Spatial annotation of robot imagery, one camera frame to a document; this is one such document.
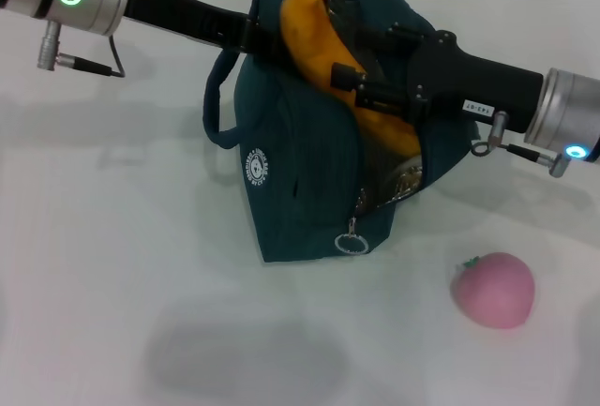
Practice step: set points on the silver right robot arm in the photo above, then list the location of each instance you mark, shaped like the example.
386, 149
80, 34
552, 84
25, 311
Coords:
567, 110

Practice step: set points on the dark teal lunch bag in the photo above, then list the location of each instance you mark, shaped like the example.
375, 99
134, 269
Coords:
304, 143

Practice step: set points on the yellow banana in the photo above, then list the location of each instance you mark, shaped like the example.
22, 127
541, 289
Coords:
314, 45

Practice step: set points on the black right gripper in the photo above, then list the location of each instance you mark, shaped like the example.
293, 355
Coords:
459, 82

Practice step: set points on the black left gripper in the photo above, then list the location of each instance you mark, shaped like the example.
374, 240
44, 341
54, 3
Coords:
187, 14

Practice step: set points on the pink toy peach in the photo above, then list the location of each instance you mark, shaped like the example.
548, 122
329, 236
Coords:
492, 291

